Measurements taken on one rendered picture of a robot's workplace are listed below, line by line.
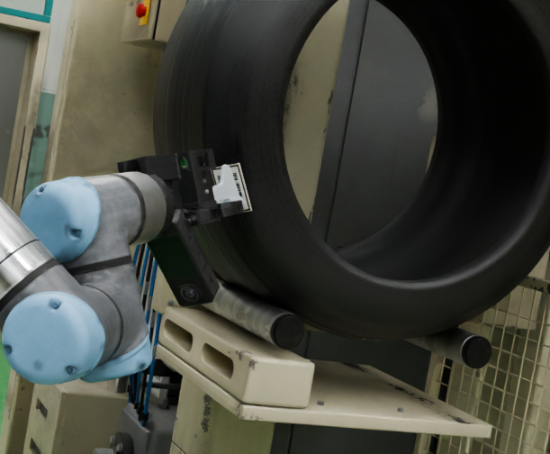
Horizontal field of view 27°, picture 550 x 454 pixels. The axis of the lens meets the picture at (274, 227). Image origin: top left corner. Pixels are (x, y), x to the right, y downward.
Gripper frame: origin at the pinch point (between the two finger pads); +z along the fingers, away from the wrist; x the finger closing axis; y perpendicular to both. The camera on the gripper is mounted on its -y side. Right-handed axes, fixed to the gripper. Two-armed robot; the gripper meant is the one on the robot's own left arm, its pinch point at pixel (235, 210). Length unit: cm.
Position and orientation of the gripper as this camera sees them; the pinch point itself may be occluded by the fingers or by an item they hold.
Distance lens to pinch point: 135.0
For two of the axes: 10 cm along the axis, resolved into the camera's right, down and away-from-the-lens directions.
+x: -8.7, 1.6, 4.6
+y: -1.9, -9.8, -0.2
